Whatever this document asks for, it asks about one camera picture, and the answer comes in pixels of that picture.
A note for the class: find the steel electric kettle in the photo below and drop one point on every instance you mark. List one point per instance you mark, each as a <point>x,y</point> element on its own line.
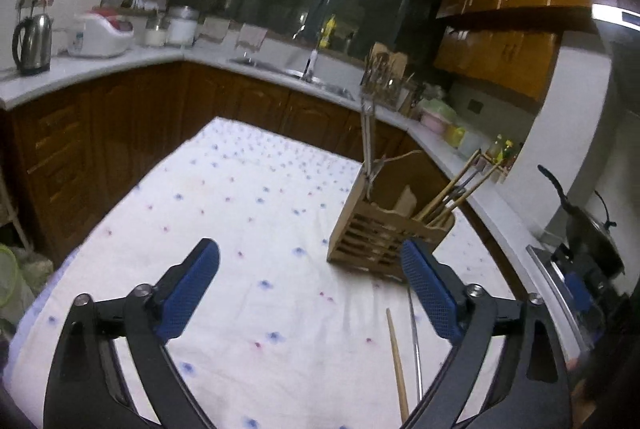
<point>32,41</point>

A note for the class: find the wooden lower cabinets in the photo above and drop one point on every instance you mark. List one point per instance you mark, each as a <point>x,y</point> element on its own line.
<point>150,109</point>

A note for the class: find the white red rice cooker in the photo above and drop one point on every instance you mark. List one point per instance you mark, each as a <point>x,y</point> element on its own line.
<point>102,34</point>

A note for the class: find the beige dish cloth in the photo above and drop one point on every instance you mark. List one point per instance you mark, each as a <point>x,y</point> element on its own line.
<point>215,30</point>
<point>250,36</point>

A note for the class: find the metal chopstick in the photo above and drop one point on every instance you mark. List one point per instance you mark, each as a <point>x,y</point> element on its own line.
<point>415,344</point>
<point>462,191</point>

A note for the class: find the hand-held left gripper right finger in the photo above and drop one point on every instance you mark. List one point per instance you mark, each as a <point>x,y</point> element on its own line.
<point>432,289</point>

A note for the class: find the steel range hood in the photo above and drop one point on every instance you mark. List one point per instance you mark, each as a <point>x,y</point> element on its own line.
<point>617,26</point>

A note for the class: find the wooden chopstick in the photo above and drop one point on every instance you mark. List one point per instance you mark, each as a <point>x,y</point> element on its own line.
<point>397,364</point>
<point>452,184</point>
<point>480,181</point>

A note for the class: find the black frying pan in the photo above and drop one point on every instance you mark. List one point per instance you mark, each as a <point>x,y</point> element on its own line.
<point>592,234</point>

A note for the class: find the steel sink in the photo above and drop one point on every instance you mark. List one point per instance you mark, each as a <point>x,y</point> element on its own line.
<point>295,75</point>

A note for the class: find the chrome faucet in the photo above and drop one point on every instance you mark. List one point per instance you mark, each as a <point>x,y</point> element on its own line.
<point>312,56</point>

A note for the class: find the white pot with lid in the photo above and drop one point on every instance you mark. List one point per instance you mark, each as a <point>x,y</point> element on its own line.
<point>182,28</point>

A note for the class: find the dark wall switch plate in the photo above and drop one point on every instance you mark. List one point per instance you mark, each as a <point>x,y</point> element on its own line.
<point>472,105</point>

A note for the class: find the white plastic container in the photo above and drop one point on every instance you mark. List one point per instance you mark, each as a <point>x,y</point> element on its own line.
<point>472,141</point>

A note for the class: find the steel stove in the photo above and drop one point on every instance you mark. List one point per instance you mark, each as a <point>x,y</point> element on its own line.
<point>555,289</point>

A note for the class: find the floral white tablecloth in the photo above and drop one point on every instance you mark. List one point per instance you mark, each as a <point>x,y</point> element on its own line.
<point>240,219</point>

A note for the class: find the metal tongs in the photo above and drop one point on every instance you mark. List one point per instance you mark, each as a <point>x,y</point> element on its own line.
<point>368,134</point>

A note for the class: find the wooden utensil holder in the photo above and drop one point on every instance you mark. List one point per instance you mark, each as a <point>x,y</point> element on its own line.
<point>360,234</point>

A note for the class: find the glass jar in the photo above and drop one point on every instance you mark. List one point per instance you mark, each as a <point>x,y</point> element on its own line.
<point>156,33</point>

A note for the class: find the yellow plastic container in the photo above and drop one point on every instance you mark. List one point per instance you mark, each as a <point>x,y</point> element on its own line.
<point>454,135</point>

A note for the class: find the wooden upper cabinets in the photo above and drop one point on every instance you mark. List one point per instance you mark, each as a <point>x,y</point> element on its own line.
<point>520,9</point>

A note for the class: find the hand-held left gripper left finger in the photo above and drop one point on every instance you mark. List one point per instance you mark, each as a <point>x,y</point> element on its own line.
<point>192,289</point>

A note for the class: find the wooden cabinets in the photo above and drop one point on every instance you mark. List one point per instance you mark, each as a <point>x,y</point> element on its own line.
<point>520,9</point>
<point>150,109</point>

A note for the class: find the countertop utensil rack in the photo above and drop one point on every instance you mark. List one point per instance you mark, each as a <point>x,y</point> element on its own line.
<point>385,76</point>

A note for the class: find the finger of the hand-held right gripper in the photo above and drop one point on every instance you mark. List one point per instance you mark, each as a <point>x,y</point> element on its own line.
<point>580,294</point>

